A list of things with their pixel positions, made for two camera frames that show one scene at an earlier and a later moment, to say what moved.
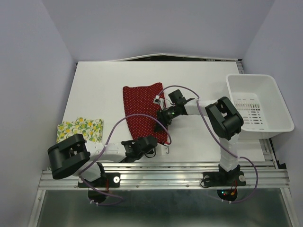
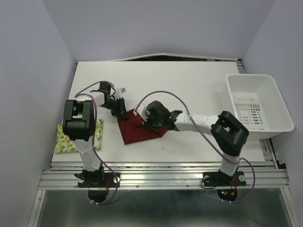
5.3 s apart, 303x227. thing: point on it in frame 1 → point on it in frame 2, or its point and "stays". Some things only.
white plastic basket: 261,104 stays
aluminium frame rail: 171,175 stays
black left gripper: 152,151 → 121,112
